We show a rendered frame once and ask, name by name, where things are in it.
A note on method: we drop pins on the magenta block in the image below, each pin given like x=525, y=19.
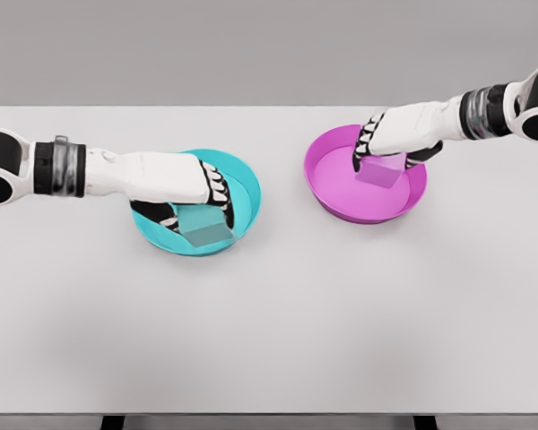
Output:
x=379, y=172

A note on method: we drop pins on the cyan block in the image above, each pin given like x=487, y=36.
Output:
x=204, y=228

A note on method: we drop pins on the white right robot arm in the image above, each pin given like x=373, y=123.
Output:
x=497, y=107

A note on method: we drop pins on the cyan plate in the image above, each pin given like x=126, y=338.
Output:
x=246, y=188

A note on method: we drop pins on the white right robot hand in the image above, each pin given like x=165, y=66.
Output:
x=394, y=134

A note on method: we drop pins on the magenta plate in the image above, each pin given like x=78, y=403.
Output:
x=341, y=188

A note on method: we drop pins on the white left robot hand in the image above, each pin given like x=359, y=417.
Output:
x=170, y=177

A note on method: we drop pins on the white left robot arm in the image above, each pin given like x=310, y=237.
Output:
x=49, y=168

